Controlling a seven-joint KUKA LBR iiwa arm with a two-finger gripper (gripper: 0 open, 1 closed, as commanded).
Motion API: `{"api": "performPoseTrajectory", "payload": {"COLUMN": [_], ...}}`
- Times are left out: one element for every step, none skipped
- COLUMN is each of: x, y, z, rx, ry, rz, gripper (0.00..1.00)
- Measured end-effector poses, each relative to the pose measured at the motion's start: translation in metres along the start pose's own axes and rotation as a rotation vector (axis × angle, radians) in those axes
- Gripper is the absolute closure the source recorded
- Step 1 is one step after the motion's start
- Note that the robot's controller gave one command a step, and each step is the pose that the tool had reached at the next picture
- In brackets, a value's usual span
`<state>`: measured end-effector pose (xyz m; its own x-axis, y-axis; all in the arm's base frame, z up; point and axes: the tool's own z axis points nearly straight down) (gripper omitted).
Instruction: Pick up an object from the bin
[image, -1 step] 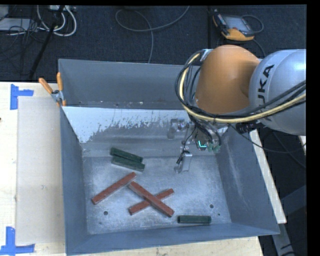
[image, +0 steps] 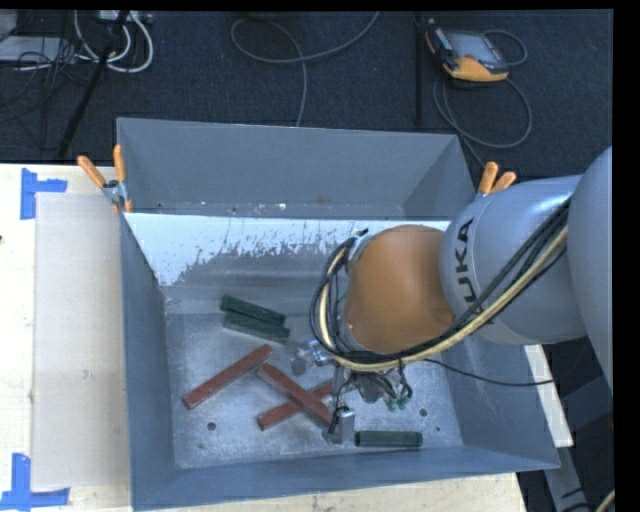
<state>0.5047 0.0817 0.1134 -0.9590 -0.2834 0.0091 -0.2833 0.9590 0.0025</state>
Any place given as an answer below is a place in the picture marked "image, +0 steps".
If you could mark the dark green flat block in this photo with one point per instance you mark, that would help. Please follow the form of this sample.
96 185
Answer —
389 439
252 309
257 327

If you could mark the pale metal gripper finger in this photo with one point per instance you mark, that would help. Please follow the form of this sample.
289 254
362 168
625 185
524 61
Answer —
345 425
316 354

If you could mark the grey metal bin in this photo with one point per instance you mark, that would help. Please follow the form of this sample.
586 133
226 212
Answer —
240 430

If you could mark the red-brown flat block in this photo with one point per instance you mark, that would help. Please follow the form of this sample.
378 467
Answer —
227 376
292 391
277 414

